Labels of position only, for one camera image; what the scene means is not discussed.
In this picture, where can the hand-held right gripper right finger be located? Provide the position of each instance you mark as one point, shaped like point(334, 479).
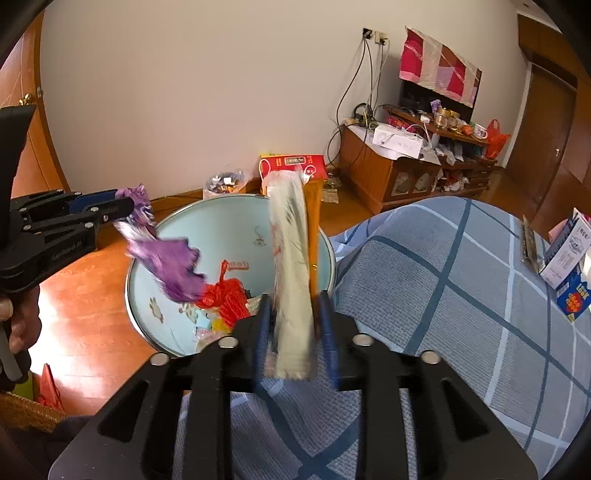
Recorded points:
point(325, 332)

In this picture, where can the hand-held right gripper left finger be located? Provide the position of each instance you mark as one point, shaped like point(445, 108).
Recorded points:
point(264, 332)

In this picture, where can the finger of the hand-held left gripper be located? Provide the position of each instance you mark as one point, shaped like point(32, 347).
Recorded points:
point(108, 212)
point(94, 199)

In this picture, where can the white plastic wrapper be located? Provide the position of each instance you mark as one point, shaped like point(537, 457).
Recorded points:
point(291, 277)

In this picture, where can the purple plastic bag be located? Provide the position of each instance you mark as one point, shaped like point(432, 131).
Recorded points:
point(171, 263)

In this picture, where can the light blue enamel basin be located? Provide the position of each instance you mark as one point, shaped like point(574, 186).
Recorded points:
point(221, 230)

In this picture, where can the person's left hand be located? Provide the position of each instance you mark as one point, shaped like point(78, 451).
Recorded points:
point(25, 323)

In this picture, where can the red mesh bag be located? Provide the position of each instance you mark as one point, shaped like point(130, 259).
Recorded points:
point(226, 295)

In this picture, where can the blue plaid tablecloth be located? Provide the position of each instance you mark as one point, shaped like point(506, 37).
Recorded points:
point(438, 300)

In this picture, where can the clear bag of scraps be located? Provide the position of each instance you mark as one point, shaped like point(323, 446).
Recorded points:
point(226, 182)

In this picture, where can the red plastic bag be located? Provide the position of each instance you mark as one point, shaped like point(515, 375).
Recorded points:
point(50, 390)

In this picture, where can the wicker basket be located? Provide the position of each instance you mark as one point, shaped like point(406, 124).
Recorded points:
point(27, 413)

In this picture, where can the wooden television cabinet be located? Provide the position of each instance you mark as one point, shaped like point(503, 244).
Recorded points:
point(369, 170)

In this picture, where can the red cardboard box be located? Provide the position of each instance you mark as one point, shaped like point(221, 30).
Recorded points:
point(286, 164)

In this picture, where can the white cardboard box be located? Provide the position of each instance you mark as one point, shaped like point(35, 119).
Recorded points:
point(397, 141)

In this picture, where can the glass jar gold lid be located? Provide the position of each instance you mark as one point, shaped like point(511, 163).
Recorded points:
point(442, 119)

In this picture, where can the black television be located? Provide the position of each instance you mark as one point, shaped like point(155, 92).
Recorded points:
point(415, 99)

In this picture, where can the white milk carton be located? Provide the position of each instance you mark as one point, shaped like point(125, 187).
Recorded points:
point(565, 258)

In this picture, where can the blue drink carton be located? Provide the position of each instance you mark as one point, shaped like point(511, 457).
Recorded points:
point(575, 300)

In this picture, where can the purple artificial flower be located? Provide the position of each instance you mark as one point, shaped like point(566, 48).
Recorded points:
point(435, 106)

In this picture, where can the white printed mug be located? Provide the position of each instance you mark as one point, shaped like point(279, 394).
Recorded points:
point(480, 132)

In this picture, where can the orange plastic bag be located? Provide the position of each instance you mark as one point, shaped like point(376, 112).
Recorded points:
point(497, 141)

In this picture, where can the dark wooden door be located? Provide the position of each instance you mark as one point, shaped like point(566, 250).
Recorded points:
point(540, 138)

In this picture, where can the red pink television cover cloth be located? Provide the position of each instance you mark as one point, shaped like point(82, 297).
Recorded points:
point(438, 64)

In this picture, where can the wall socket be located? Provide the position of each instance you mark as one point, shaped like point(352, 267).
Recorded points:
point(375, 36)

